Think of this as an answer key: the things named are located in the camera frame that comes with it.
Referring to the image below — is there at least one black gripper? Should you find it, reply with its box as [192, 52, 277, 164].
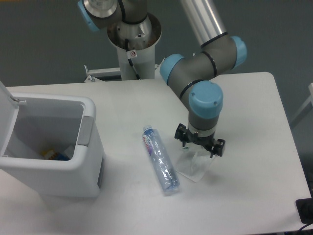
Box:
[174, 123, 225, 159]

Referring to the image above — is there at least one white plastic wrapper bag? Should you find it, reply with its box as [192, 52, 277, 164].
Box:
[176, 144, 215, 183]

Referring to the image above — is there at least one clear plastic water bottle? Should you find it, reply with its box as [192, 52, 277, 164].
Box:
[142, 125, 180, 195]

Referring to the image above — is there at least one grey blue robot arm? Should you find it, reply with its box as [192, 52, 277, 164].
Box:
[78, 0, 247, 156]

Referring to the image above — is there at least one blue trash in can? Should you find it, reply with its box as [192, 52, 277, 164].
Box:
[54, 153, 69, 161]

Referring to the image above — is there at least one white trash can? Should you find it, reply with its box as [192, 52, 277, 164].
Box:
[0, 93, 105, 197]

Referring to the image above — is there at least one yellow trash in can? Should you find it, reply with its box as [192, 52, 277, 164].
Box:
[41, 149, 59, 160]

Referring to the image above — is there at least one white trash can lid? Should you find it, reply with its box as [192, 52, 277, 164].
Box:
[0, 82, 26, 156]

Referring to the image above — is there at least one white furniture leg right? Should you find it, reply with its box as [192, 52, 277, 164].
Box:
[290, 83, 313, 129]

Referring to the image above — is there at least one black device at table edge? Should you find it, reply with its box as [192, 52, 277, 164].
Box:
[295, 198, 313, 224]

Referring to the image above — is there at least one black pedestal cable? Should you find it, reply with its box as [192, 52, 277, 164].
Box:
[125, 38, 142, 80]

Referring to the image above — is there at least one white metal base frame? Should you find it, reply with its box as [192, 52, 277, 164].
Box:
[84, 57, 167, 83]

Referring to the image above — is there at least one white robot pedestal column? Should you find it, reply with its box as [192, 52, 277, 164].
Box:
[107, 13, 161, 80]

